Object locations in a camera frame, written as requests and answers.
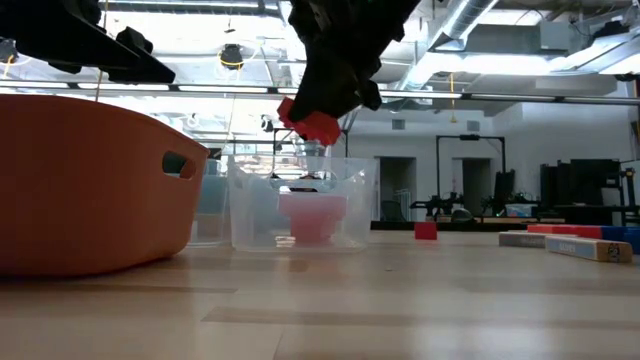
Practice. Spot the printed wooden block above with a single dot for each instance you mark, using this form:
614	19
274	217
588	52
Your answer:
590	249

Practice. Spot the black shelving unit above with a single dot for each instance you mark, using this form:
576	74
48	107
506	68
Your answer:
585	185

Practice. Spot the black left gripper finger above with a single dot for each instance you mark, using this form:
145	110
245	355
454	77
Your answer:
65	47
145	67

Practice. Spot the small black hanging camera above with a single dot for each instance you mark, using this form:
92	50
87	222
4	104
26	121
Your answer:
267	123

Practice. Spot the orange plastic bin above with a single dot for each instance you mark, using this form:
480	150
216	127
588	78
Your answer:
75	190

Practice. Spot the blue toy brick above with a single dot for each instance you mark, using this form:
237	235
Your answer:
625	235

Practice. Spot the plain wooden block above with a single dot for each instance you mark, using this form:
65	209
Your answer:
522	240

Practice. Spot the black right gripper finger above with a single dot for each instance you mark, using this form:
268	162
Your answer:
369	82
325	90

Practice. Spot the black overhead camera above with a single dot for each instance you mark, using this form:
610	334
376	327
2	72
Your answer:
232	56

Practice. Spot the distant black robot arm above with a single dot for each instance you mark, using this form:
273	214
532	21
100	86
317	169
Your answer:
437	202

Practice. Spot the black office chair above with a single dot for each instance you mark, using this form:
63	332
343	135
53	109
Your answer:
392	212

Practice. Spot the grey horizontal overhead beam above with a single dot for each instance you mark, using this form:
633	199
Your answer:
500	96

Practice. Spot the small red wooden block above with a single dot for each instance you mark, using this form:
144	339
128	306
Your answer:
426	231

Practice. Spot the black frame stand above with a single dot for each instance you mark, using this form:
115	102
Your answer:
470	136
287	131

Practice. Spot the black metal table frame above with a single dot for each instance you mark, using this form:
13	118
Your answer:
395	226

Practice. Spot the clear plastic bin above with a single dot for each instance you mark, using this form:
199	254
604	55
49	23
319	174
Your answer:
210	239
250	220

